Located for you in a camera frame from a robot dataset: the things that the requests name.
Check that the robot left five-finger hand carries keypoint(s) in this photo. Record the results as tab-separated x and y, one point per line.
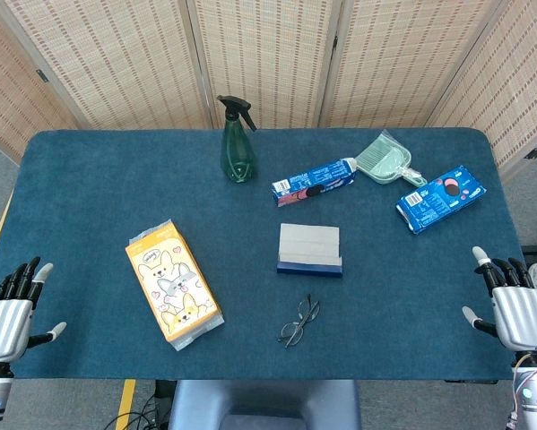
3	322

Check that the robot right five-finger hand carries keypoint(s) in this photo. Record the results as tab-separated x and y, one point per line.
519	318

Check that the grey and blue box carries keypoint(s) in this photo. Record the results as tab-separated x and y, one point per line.
308	244

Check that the black thin-frame eyeglasses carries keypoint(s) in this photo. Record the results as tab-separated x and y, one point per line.
290	332

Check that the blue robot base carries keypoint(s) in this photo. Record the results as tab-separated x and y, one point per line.
263	403

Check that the wide blue cookie box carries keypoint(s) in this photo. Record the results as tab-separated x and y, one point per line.
438	199

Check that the blue table cloth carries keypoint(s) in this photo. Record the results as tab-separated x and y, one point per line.
93	188

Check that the black table leg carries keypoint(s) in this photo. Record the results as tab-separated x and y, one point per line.
162	389

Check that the orange corgi tissue pack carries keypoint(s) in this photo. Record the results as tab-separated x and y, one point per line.
174	282

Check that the green dustpan in bag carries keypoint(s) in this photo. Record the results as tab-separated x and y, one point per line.
382	159

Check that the woven folding screen panel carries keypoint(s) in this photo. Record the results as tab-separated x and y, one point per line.
8	89
514	80
272	58
398	58
115	58

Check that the long blue cookie box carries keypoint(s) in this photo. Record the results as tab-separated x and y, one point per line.
313	181

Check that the green spray bottle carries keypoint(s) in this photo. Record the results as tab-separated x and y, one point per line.
238	152

